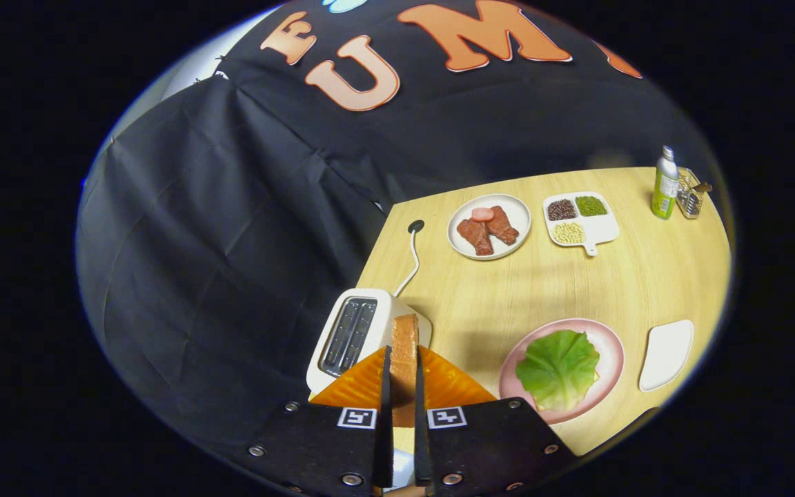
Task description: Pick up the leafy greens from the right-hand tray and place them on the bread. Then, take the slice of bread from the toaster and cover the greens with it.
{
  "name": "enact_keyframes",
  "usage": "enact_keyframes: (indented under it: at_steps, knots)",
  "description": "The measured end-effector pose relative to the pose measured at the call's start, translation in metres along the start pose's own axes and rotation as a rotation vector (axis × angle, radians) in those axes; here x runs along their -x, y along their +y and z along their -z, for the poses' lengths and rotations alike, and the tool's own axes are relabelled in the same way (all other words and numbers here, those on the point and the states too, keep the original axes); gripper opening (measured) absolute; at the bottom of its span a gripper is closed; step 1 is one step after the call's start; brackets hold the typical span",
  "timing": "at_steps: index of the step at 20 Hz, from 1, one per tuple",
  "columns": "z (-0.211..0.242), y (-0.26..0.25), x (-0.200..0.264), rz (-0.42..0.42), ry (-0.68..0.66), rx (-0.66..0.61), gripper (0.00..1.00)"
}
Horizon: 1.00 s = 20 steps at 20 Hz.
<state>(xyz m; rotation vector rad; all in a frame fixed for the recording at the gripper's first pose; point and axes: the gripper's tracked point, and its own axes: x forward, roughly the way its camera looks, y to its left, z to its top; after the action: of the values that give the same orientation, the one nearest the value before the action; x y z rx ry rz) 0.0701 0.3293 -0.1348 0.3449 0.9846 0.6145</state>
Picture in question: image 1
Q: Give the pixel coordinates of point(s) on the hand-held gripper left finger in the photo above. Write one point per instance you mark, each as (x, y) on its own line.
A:
(321, 449)

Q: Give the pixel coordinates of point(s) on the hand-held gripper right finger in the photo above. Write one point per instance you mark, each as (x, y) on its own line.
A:
(494, 442)

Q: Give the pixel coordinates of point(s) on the green lettuce leaf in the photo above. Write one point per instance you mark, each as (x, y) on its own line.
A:
(557, 369)

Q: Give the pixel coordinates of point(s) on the toasted bread slice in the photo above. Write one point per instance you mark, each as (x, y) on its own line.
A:
(404, 345)

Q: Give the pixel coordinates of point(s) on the white toaster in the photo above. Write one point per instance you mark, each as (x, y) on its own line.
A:
(384, 321)

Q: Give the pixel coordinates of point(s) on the pink plate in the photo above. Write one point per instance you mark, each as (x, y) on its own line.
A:
(611, 345)

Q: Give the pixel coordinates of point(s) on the white square plate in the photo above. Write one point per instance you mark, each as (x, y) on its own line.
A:
(666, 355)

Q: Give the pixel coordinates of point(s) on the brown meat strip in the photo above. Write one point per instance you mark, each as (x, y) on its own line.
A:
(477, 237)
(502, 226)

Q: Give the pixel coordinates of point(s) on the pile of yellow soybeans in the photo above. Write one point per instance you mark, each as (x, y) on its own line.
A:
(568, 232)

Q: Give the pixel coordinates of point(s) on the black backdrop cloth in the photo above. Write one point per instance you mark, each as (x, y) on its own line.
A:
(232, 241)

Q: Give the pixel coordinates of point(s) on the small pink sausage slice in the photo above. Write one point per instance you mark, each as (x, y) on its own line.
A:
(482, 214)

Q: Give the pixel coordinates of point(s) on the white round plate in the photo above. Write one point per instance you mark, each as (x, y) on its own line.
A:
(518, 214)

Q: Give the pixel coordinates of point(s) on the white divided dish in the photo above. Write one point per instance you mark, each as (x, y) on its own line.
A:
(601, 228)

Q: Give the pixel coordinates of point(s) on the pile of dark red beans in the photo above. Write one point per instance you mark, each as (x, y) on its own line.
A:
(562, 209)

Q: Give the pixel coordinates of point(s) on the pile of green beans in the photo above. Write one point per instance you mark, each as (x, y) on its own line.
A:
(591, 206)

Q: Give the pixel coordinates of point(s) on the silver bottle with green label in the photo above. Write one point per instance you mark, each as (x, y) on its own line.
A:
(664, 190)

